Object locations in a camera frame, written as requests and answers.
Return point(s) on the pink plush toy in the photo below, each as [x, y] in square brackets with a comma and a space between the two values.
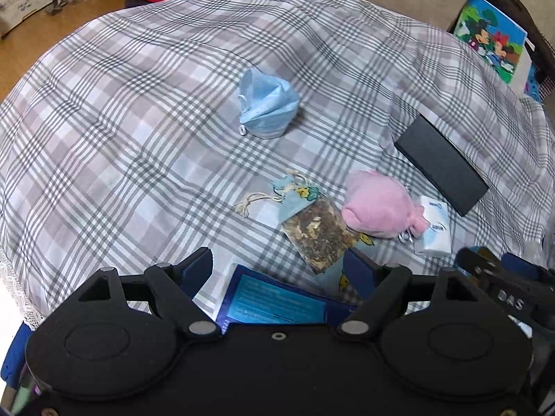
[377, 208]

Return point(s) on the blue perforated plastic basket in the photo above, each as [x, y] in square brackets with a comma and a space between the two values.
[532, 86]

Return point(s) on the white printed storage box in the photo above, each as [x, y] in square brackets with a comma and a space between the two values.
[21, 0]

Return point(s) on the blue tissue packet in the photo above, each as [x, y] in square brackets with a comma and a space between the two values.
[277, 305]

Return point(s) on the blue face mask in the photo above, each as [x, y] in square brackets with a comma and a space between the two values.
[269, 104]

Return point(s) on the cartoon mouse picture book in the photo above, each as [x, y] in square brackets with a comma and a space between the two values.
[490, 39]

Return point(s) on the dried herb sachet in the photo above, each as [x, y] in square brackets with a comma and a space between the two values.
[316, 234]

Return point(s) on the grey plaid blanket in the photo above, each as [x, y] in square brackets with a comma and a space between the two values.
[130, 117]

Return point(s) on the black rectangular box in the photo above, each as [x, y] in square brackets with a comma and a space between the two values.
[442, 164]

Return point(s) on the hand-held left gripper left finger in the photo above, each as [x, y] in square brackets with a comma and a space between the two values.
[197, 268]

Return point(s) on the white tissue packet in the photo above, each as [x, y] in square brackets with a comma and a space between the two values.
[433, 229]

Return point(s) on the dark wooden chair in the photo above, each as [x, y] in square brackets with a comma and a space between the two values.
[520, 8]

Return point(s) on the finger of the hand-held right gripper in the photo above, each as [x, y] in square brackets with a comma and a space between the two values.
[498, 288]
[522, 264]

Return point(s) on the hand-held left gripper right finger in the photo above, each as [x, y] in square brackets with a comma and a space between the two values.
[357, 268]

